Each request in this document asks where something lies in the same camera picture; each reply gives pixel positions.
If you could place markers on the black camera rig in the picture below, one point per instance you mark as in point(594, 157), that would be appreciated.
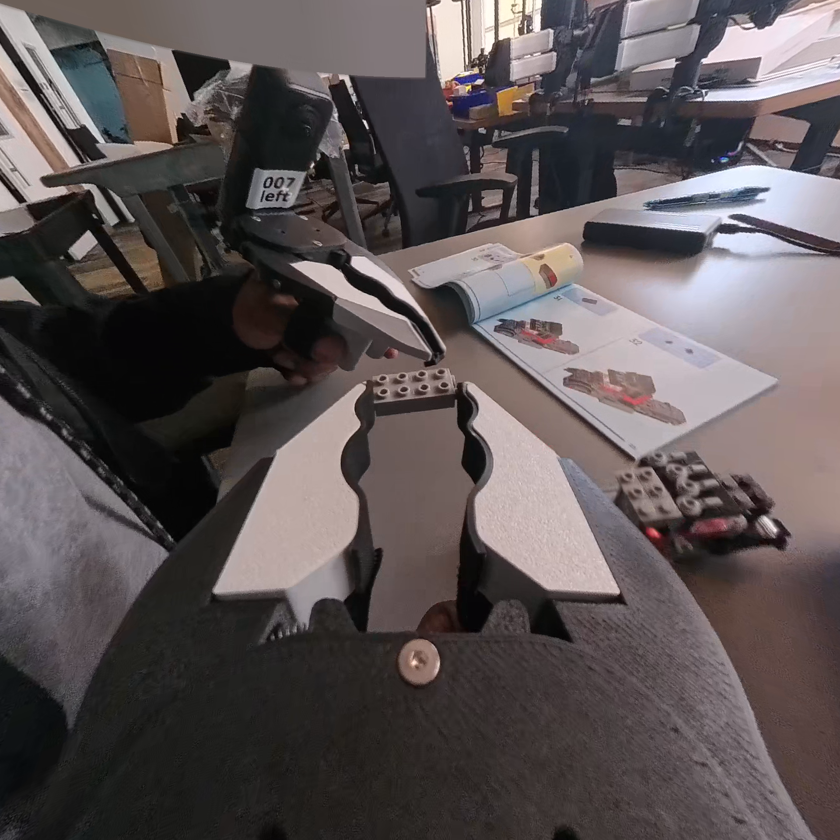
point(709, 39)

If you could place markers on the cardboard box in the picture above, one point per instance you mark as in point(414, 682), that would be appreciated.
point(141, 98)

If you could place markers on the grey-brown desk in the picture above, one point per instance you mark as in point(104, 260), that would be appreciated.
point(722, 367)

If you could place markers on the light grey brick plate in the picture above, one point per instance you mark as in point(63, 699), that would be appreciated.
point(394, 392)

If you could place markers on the black office chair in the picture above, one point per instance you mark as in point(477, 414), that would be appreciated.
point(413, 138)

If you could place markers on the person's grey shirt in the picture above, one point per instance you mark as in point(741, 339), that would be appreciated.
point(59, 558)

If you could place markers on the background work table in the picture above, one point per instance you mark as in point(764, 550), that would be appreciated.
point(722, 105)

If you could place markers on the clear plastic bag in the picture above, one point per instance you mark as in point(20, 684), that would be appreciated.
point(216, 105)

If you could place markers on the white flat boxes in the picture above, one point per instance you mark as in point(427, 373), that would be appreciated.
point(754, 52)

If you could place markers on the blue patterned pen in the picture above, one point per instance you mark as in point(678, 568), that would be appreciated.
point(705, 197)

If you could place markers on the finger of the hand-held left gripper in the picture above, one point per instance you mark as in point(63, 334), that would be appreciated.
point(394, 289)
point(354, 308)

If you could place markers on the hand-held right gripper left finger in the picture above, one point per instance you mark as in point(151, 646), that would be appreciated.
point(295, 525)

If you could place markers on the grey side table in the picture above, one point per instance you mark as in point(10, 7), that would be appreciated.
point(144, 170)

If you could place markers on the brick instruction booklet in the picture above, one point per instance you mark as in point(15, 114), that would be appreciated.
point(590, 348)

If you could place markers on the black power bank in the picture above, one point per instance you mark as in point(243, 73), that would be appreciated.
point(649, 229)

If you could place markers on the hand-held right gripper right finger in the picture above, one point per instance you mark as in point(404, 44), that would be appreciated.
point(544, 525)

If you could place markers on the person's left hand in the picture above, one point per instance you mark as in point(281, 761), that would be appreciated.
point(262, 321)

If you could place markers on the toy brick truck model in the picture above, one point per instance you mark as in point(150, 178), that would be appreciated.
point(702, 505)

